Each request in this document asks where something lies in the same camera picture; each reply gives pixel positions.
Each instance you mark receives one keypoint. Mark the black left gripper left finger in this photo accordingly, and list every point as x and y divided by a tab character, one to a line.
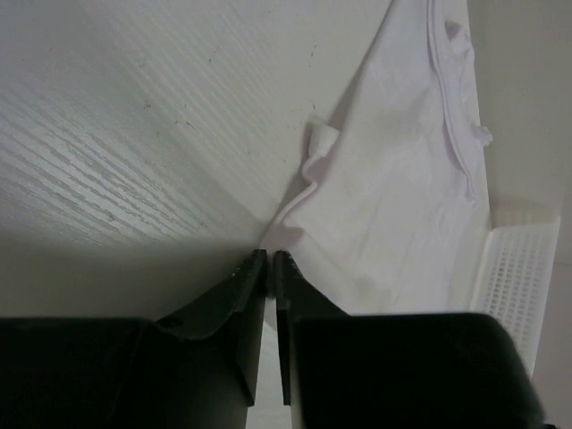
195	368

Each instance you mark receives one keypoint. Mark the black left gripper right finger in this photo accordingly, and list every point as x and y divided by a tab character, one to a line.
453	370

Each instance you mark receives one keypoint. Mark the white tank top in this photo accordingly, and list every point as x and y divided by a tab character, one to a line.
389	192

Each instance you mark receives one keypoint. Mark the white plastic basket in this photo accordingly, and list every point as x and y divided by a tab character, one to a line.
513	280

